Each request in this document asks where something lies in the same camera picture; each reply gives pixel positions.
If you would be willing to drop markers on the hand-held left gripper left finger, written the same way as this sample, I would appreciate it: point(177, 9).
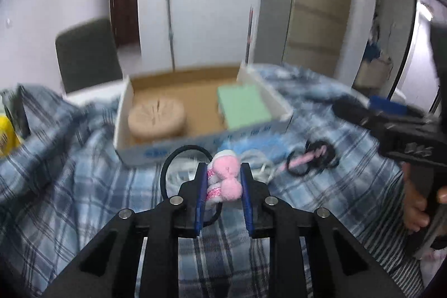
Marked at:
point(199, 200)

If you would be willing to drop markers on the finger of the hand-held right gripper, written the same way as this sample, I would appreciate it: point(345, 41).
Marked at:
point(356, 113)
point(387, 104)

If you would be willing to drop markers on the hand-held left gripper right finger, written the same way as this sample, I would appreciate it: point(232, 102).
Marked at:
point(246, 200)

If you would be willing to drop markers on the blue tissue pack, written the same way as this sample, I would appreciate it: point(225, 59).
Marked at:
point(258, 146)

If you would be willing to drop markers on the green sponge pad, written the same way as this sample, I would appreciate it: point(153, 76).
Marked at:
point(244, 106)

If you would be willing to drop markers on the cardboard box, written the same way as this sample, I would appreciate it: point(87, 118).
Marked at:
point(202, 99)

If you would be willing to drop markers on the person's right hand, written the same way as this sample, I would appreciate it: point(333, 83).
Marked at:
point(415, 210)

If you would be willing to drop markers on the beige cabinet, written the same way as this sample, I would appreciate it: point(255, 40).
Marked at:
point(375, 73)

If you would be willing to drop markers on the blue cloth on cabinet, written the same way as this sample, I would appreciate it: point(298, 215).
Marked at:
point(373, 50)

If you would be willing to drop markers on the black framed glass door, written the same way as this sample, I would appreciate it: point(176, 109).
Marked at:
point(410, 50)

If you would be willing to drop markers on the grey striped clothing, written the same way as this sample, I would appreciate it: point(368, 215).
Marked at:
point(391, 256)

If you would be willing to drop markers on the blue plaid cloth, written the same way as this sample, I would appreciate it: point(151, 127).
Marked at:
point(87, 196)

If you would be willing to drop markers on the gold refrigerator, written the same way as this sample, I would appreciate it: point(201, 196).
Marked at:
point(314, 4)

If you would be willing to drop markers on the black chair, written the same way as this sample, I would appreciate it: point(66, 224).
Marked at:
point(87, 57)

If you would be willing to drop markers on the yellow bag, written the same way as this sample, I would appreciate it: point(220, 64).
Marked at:
point(7, 137)

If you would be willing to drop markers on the dark wooden door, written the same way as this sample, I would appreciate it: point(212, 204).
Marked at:
point(124, 4)

